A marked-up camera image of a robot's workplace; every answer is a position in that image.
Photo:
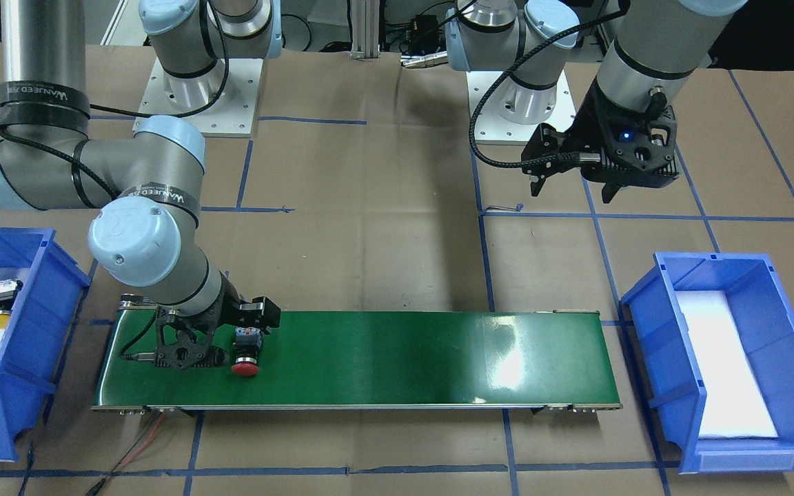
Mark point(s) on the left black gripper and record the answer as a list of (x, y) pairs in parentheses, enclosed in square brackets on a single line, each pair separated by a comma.
[(586, 131)]

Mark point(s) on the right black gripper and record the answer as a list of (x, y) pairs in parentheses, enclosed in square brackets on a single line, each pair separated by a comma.
[(232, 308)]

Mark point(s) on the red push button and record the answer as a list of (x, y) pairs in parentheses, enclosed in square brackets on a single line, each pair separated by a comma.
[(247, 347)]

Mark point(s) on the yellow push button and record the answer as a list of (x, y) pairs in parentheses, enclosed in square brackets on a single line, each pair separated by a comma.
[(9, 291)]

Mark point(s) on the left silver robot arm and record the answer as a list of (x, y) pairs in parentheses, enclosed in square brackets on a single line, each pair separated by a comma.
[(657, 47)]

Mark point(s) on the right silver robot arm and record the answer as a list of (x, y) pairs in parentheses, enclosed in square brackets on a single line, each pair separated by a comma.
[(147, 188)]

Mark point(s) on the green conveyor belt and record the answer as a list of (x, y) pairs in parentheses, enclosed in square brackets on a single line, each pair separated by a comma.
[(376, 360)]

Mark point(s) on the blue plastic bin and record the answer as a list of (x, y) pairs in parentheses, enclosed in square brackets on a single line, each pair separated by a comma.
[(33, 341), (765, 322)]

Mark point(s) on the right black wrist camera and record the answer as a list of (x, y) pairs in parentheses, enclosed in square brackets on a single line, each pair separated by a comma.
[(186, 342)]

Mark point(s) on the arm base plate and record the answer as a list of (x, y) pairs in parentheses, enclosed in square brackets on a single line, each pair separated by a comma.
[(233, 115), (486, 117)]

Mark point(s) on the aluminium frame post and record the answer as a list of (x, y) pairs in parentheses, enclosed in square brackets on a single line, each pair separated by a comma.
[(365, 29)]

